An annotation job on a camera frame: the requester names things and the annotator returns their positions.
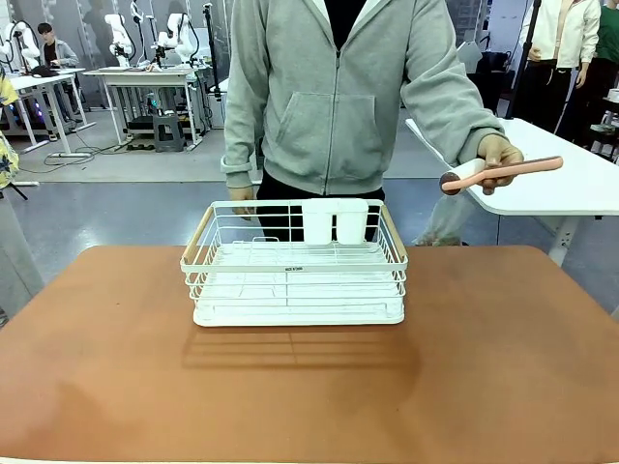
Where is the person's left hand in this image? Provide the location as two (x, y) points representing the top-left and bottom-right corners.
(476, 133), (525, 196)

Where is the person's right hand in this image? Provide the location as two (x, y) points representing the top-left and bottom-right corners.
(228, 187), (257, 222)

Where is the person's right forearm grey sleeve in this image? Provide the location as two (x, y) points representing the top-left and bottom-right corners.
(221, 0), (270, 189)

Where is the person's left forearm grey sleeve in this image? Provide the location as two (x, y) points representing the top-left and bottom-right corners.
(399, 0), (506, 166)

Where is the white side table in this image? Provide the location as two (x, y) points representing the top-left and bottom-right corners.
(404, 117), (619, 268)

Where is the clear plastic bag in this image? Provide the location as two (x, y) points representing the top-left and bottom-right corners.
(411, 191), (469, 247)

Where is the white plastic cutlery cup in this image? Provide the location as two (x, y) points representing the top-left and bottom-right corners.
(301, 197), (369, 246)

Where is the grey step stool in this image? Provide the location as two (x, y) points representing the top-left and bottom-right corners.
(152, 113), (187, 154)

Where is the black tripod pole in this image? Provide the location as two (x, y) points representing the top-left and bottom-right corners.
(504, 0), (544, 121)

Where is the standing person white jacket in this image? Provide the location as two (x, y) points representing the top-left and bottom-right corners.
(512, 0), (602, 134)

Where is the person torso grey hoodie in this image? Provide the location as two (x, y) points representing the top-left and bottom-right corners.
(230, 0), (436, 243)

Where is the standing person green top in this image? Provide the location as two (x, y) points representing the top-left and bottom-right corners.
(570, 0), (619, 146)

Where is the white background desk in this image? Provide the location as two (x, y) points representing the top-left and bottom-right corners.
(0, 67), (97, 160)
(82, 66), (206, 152)

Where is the seated person dark hair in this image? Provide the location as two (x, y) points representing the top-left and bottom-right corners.
(31, 21), (80, 78)

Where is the white wire dish rack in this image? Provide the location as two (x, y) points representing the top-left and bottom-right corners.
(179, 198), (410, 328)

